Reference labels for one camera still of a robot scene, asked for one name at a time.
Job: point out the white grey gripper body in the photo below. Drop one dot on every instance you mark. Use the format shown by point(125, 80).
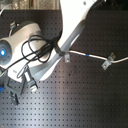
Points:
point(17, 71)

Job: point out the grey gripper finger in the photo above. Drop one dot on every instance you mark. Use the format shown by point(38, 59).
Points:
point(32, 83)
point(14, 98)

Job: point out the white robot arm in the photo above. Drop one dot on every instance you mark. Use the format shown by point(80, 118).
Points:
point(25, 55)

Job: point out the black small bracket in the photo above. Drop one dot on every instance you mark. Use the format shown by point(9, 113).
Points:
point(14, 87)

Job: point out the metal cable clip left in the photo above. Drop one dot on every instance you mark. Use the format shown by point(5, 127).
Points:
point(67, 57)

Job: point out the metal cable clip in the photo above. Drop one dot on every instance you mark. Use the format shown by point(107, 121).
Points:
point(106, 64)
point(67, 57)
point(112, 55)

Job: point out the metal cable clip middle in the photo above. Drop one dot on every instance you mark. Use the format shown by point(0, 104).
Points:
point(106, 64)

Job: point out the metal cable clip right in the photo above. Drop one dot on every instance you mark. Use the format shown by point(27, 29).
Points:
point(112, 55)

